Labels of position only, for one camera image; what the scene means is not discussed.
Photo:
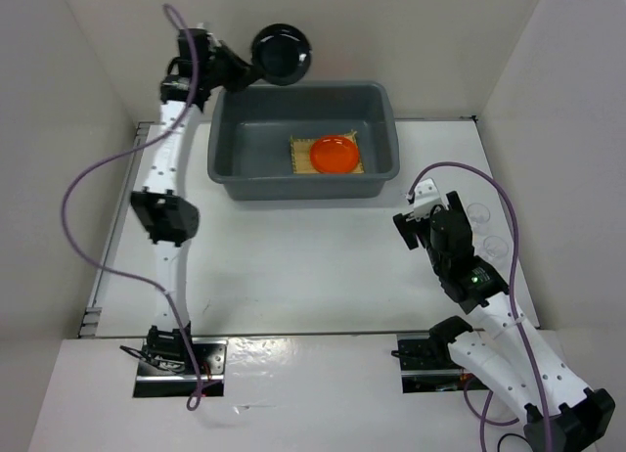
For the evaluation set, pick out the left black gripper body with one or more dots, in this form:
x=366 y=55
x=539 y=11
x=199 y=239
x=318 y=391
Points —
x=226 y=70

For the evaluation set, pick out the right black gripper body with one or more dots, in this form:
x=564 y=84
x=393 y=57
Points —
x=433 y=253

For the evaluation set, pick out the clear glass cup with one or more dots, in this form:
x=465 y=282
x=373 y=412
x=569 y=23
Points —
x=494 y=248
x=478 y=214

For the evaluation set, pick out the black round plate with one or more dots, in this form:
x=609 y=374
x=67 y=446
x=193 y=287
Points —
x=281 y=54

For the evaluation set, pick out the woven bamboo placemat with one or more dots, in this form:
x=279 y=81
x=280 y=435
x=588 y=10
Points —
x=299 y=154

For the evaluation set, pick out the orange round plate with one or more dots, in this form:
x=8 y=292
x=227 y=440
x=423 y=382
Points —
x=335 y=154

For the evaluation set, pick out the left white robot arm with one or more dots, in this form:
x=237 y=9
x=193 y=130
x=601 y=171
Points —
x=203 y=64

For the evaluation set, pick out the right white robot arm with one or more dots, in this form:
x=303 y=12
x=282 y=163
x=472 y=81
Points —
x=494 y=340

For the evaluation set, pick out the grey plastic bin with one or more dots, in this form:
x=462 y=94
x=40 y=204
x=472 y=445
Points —
x=249 y=145

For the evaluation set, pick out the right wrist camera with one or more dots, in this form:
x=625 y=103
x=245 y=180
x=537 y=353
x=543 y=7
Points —
x=423 y=199

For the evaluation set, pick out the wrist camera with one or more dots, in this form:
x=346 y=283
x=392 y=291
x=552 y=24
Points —
x=212 y=41
x=423 y=199

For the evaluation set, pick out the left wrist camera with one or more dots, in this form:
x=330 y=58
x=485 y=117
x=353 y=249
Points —
x=212 y=41

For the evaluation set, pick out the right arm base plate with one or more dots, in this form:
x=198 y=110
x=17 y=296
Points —
x=423 y=370

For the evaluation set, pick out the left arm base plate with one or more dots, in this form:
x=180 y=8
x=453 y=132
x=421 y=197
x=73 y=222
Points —
x=175 y=380

